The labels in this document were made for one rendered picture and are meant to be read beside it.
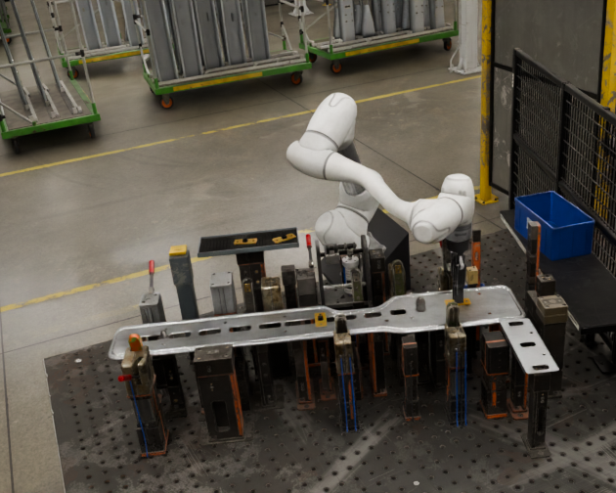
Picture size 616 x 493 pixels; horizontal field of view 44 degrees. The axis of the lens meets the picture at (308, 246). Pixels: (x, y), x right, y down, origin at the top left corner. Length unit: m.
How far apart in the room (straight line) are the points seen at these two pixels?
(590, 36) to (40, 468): 3.66
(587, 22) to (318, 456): 3.08
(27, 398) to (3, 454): 0.43
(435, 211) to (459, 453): 0.76
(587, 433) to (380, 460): 0.65
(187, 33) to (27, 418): 5.93
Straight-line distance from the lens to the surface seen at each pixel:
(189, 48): 9.20
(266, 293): 2.64
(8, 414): 4.27
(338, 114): 2.67
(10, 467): 3.93
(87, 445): 2.73
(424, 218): 2.24
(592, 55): 4.70
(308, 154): 2.62
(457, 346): 2.39
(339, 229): 3.11
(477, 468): 2.44
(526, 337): 2.46
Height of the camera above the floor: 2.36
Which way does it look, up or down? 26 degrees down
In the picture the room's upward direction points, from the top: 6 degrees counter-clockwise
